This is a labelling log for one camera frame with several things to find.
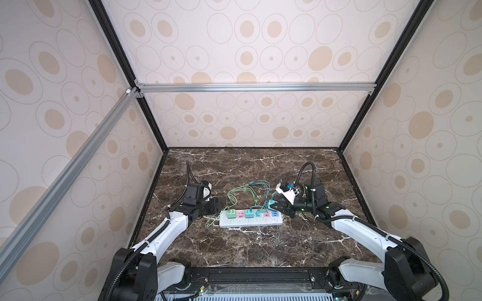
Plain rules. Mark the aluminium crossbar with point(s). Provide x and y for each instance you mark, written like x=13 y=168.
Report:
x=268 y=87
x=40 y=213

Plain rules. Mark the white power strip coloured sockets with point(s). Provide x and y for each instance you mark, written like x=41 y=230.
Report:
x=261 y=219

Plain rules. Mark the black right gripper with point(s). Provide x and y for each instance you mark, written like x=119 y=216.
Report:
x=288 y=205

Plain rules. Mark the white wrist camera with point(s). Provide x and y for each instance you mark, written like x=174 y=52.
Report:
x=288 y=190
x=206 y=190

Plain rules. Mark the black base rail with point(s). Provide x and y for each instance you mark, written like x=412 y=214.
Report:
x=264 y=284

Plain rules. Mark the aluminium crossbar left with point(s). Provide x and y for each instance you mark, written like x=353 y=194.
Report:
x=40 y=213

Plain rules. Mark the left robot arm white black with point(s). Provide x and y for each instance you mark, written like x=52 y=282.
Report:
x=158 y=240

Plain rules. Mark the teal plug adapter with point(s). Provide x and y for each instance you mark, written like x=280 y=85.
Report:
x=272 y=205
x=249 y=213

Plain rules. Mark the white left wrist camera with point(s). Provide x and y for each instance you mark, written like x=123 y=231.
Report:
x=206 y=190

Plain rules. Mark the light green plug adapter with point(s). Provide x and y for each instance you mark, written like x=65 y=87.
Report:
x=231 y=214

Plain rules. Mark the aluminium crossbar back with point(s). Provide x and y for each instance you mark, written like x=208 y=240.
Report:
x=268 y=87

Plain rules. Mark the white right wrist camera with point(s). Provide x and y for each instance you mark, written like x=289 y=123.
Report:
x=288 y=190

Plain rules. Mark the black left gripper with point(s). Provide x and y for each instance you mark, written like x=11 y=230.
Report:
x=214 y=206

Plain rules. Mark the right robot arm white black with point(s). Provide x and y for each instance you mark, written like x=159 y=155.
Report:
x=404 y=271

